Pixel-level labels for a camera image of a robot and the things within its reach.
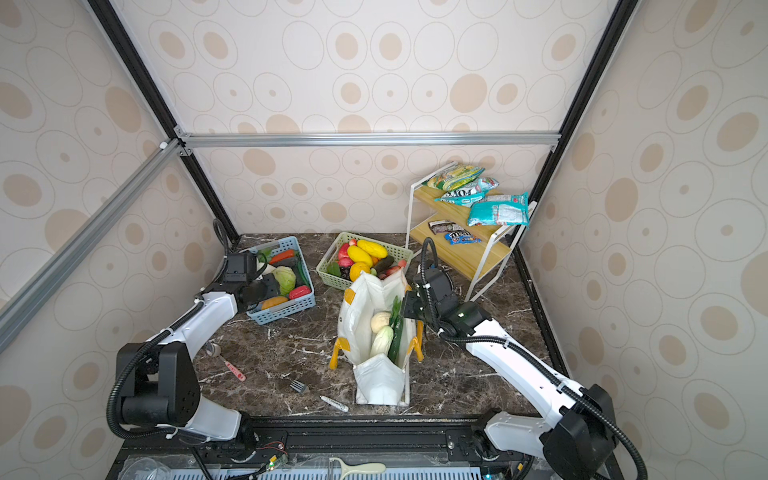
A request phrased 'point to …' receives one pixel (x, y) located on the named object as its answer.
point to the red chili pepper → (298, 292)
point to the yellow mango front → (358, 256)
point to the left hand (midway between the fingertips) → (279, 278)
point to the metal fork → (300, 386)
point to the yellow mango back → (373, 249)
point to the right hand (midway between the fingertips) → (405, 298)
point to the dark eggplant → (383, 265)
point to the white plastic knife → (335, 403)
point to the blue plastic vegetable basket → (261, 315)
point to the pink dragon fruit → (344, 258)
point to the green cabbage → (285, 277)
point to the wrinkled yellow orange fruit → (356, 268)
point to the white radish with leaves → (382, 339)
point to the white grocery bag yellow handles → (364, 306)
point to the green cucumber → (395, 348)
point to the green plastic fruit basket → (398, 253)
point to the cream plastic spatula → (368, 467)
